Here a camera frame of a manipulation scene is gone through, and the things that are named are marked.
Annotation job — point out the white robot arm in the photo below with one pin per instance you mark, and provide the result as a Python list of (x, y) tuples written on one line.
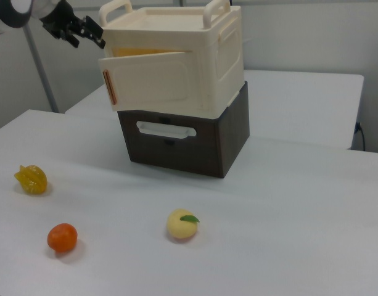
[(10, 20)]

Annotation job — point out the orange toy fruit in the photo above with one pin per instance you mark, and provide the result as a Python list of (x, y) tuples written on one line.
[(62, 238)]

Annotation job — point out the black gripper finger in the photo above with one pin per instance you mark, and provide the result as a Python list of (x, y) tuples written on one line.
[(93, 29), (72, 38)]

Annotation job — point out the yellow toy starfruit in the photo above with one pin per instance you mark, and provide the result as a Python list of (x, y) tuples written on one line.
[(31, 180)]

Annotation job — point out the dark brown drawer box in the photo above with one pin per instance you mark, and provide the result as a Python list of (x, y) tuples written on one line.
[(176, 154)]

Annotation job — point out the grey metal pole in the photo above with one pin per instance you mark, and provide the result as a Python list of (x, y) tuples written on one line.
[(42, 71)]

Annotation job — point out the yellow toy peach with leaf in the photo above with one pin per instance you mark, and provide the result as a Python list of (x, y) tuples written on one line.
[(181, 228)]

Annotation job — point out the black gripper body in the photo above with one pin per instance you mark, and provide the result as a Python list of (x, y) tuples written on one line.
[(60, 20)]

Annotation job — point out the cream cabinet door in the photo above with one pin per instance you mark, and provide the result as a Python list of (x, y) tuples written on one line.
[(148, 80)]

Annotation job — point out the cream plastic cabinet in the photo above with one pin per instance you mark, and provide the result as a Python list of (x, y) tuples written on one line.
[(182, 40)]

